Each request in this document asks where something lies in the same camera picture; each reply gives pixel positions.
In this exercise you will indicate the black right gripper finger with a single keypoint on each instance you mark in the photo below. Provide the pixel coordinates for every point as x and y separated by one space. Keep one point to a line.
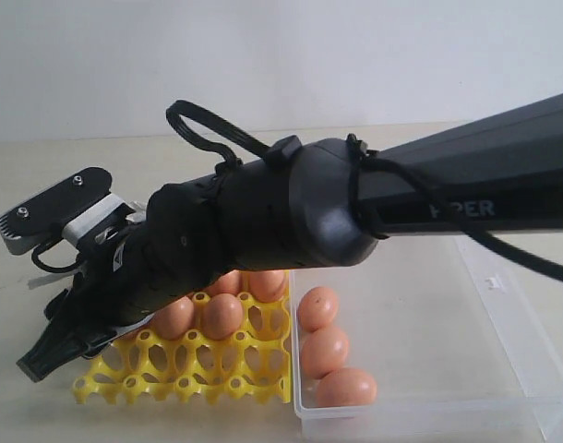
63 342

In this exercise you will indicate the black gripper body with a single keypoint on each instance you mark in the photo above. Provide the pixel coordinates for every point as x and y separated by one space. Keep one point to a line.
143 271

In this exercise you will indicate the brown egg nine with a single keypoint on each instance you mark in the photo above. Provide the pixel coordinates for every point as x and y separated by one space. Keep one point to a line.
174 320

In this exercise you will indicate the brown egg ten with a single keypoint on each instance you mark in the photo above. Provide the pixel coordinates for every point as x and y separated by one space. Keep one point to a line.
222 316

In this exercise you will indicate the brown egg eleven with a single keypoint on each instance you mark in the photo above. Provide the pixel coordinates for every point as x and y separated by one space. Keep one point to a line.
230 282

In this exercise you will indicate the brown egg sixteen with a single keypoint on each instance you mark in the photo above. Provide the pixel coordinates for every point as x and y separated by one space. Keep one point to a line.
267 286

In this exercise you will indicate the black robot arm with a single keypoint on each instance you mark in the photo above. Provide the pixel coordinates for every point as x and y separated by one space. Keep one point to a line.
287 205

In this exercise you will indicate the yellow plastic egg tray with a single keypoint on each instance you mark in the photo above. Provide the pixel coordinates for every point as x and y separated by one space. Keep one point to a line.
254 361

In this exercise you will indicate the brown egg twelve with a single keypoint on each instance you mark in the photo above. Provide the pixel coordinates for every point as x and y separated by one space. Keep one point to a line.
317 308

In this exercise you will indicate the brown egg thirteen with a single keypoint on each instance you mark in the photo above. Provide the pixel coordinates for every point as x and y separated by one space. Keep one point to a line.
324 351

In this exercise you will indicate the brown egg fifteen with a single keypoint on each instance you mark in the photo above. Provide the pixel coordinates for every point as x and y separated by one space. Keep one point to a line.
347 386

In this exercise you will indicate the clear plastic container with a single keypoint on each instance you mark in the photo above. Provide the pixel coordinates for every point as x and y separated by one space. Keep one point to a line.
453 361

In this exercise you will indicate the small white plastic clip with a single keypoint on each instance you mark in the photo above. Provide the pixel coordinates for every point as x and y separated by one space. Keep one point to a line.
494 284

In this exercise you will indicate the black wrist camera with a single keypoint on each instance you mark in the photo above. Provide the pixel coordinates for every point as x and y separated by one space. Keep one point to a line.
68 209

